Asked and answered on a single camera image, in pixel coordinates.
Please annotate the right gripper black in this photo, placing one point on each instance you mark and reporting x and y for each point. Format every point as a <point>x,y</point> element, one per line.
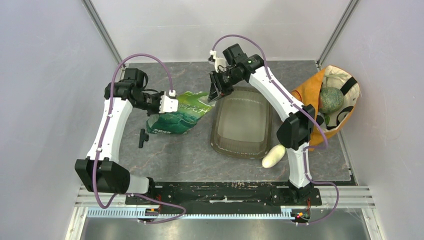
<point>217,89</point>

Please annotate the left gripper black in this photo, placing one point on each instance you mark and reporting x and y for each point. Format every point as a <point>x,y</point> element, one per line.
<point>156,111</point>

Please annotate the green litter bag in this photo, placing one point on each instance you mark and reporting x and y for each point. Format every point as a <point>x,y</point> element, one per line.
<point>191,108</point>

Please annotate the black bag clip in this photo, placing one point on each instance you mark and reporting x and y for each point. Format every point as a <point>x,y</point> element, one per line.
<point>143,137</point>

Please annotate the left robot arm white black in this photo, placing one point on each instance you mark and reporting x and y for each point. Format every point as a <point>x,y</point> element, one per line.
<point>100,170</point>

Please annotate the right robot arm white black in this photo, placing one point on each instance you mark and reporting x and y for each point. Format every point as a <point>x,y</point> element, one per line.
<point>294,134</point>

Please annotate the grey plastic litter box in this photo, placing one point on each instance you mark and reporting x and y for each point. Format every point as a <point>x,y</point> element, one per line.
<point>242,125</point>

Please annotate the white radish toy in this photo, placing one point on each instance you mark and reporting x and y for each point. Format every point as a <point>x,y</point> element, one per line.
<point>274,155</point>

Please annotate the orange tote bag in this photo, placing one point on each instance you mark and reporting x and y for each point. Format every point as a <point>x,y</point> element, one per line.
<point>331,76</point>

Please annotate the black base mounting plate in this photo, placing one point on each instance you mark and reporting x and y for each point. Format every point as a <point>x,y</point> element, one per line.
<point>233,197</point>

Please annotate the green melon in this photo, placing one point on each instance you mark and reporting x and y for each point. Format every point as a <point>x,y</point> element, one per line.
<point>330,100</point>

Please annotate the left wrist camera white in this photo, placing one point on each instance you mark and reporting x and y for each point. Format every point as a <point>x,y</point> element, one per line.
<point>168,102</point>

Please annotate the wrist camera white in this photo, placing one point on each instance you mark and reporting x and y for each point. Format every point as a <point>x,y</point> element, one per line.
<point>219,63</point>
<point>168,102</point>

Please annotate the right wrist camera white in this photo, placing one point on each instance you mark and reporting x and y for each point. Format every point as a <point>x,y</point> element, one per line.
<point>219,63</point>

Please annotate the grey cable duct strip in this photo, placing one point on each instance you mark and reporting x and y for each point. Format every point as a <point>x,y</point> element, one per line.
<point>143,213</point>

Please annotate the aluminium frame rail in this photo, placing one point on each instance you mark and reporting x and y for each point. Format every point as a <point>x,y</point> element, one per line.
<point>352,196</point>

